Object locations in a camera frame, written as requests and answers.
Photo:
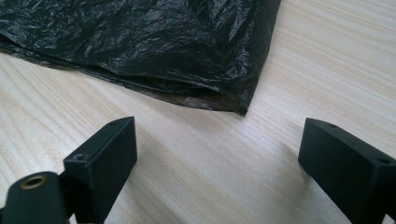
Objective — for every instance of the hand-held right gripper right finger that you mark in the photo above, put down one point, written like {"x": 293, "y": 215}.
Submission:
{"x": 345, "y": 168}

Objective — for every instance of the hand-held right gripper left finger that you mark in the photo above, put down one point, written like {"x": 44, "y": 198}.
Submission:
{"x": 102, "y": 161}

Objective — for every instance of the black plastic garbage bag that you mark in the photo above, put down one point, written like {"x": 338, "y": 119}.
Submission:
{"x": 149, "y": 37}

